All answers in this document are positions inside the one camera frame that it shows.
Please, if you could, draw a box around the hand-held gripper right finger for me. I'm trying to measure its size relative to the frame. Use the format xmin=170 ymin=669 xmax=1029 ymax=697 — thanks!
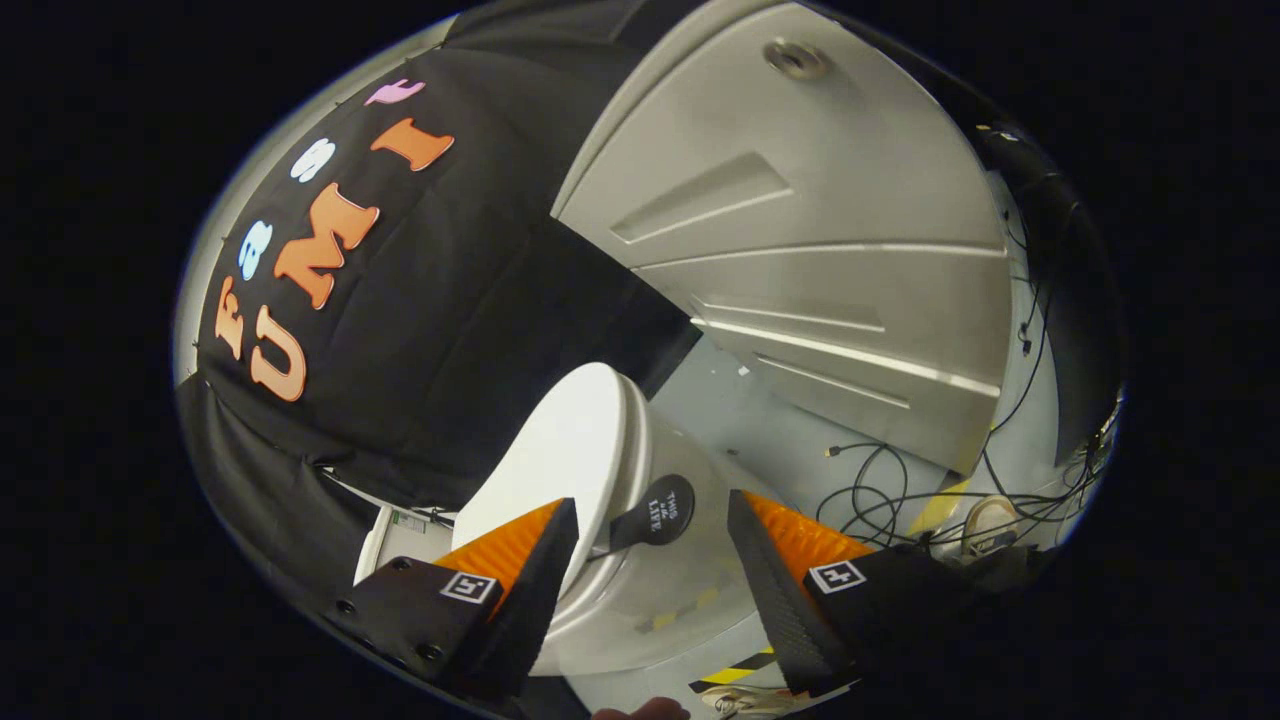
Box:
xmin=727 ymin=490 xmax=1041 ymax=699

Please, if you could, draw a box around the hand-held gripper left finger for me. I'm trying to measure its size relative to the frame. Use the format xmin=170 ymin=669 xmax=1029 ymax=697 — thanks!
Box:
xmin=330 ymin=497 xmax=581 ymax=701

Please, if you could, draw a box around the black lid lifting handle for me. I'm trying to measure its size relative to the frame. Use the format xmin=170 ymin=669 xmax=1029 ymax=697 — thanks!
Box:
xmin=603 ymin=474 xmax=697 ymax=555

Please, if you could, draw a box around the white toilet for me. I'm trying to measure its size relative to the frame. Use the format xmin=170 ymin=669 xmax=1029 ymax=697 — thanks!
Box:
xmin=354 ymin=398 xmax=773 ymax=678

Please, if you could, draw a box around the yellow black floor tape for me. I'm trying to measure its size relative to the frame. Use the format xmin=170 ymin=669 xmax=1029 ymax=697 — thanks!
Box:
xmin=688 ymin=652 xmax=778 ymax=694

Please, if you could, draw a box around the person's shoe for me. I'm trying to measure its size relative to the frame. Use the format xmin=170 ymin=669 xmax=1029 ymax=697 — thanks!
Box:
xmin=700 ymin=686 xmax=801 ymax=719

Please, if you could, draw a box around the white shoe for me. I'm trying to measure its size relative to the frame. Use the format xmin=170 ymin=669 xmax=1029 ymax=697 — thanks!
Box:
xmin=960 ymin=494 xmax=1023 ymax=557

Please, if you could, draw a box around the black backdrop cloth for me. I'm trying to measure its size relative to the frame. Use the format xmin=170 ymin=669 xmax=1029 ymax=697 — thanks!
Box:
xmin=175 ymin=0 xmax=701 ymax=641

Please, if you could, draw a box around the white panel door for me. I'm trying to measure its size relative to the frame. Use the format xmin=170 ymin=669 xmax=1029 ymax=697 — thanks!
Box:
xmin=550 ymin=0 xmax=1013 ymax=477

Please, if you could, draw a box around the metal door knob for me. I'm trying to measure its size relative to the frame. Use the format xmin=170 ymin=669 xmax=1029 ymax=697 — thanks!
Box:
xmin=764 ymin=38 xmax=832 ymax=82

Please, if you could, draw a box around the tangle of black cables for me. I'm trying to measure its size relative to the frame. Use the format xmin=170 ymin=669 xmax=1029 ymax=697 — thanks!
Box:
xmin=815 ymin=200 xmax=1106 ymax=553

